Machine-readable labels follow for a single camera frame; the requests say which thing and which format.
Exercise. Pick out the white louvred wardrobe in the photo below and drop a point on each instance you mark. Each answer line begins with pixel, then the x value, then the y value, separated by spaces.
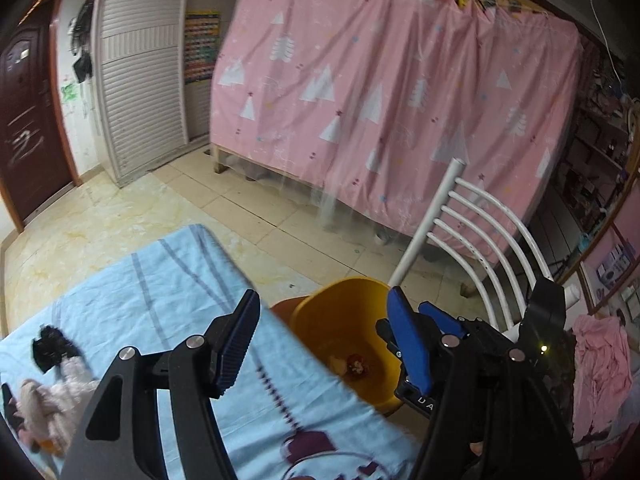
pixel 145 85

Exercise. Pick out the wooden bed frame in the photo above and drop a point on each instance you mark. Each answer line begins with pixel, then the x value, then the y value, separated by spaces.
pixel 218 160

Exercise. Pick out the white metal chair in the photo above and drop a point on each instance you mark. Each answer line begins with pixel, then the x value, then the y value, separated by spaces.
pixel 452 180

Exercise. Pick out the pink cloth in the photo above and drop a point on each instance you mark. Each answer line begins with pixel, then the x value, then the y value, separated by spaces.
pixel 600 360

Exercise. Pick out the white bowl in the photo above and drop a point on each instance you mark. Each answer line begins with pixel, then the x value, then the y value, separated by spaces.
pixel 381 237

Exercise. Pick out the dark brown door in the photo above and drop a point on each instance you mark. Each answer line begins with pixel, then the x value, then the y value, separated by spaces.
pixel 30 110

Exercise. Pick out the colourful chart wall poster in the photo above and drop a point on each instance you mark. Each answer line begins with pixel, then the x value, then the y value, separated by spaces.
pixel 200 45

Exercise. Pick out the translucent mosquito net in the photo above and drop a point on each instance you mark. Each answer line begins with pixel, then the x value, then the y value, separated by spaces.
pixel 327 205

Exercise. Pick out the black cloth item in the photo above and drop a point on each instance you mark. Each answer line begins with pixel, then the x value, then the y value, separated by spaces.
pixel 50 350

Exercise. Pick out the yellow plastic basin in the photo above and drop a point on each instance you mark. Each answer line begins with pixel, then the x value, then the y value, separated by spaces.
pixel 350 310

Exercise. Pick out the blue striped sheet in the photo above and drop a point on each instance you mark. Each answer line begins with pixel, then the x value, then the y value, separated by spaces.
pixel 165 285

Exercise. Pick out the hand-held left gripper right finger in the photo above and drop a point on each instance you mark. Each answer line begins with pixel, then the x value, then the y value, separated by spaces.
pixel 410 345

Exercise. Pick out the orange plastic stool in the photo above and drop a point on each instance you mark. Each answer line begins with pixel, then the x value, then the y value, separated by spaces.
pixel 285 312

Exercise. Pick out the cluttered shelf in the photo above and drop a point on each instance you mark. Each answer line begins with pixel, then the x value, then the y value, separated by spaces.
pixel 595 150

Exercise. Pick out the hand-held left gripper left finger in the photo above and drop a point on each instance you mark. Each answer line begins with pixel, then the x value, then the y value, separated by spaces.
pixel 235 347

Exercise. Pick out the pink printed bed curtain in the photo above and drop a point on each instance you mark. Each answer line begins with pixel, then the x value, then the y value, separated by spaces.
pixel 400 85

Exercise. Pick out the orange scrap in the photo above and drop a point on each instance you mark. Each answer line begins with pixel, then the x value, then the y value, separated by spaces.
pixel 47 445

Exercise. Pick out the small black hanging bag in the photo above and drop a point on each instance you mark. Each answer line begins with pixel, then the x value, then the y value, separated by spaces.
pixel 82 67

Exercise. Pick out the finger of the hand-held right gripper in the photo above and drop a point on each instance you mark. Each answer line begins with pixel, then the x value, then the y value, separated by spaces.
pixel 442 319
pixel 386 332

